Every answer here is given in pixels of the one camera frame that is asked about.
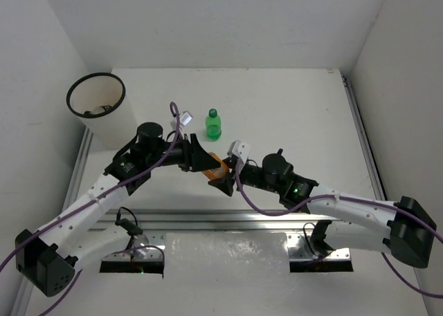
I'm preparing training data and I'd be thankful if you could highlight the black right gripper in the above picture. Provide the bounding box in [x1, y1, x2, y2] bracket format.
[209, 156, 282, 195]

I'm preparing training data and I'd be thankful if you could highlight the orange bottle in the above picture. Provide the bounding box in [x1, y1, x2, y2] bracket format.
[201, 151, 230, 182]

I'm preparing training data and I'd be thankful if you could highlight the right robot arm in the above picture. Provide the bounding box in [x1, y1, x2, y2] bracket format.
[209, 151, 437, 268]

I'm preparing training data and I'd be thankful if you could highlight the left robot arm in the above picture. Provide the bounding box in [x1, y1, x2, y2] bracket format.
[15, 122, 220, 297]

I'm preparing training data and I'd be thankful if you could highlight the white bin with black rim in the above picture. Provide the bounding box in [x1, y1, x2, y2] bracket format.
[66, 73, 137, 149]

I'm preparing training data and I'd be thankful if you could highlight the green plastic bottle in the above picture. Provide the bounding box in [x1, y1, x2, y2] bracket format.
[205, 109, 222, 140]

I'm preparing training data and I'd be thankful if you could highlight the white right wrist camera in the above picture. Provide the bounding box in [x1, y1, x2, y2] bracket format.
[227, 140, 251, 165]

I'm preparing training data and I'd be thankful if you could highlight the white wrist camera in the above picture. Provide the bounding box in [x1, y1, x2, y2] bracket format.
[170, 111, 193, 130]
[227, 140, 251, 165]

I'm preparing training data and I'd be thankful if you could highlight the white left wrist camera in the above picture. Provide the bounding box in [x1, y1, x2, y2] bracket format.
[170, 111, 193, 130]

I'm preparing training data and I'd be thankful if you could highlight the aluminium rail frame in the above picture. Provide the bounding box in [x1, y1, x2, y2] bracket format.
[19, 68, 426, 315]

